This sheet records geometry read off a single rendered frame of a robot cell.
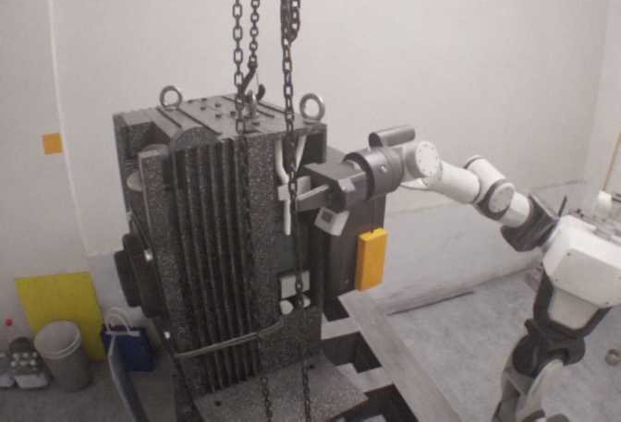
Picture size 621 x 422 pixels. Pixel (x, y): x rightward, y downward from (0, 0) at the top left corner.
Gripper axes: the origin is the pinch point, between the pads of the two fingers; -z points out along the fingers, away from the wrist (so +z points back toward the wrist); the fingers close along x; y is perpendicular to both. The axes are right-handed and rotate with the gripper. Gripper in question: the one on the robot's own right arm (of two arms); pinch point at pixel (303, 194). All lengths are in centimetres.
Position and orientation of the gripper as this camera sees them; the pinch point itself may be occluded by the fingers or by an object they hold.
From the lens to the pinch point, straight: 69.1
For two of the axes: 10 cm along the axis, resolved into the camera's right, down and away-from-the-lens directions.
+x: -5.8, -2.9, 7.6
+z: 8.1, -2.5, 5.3
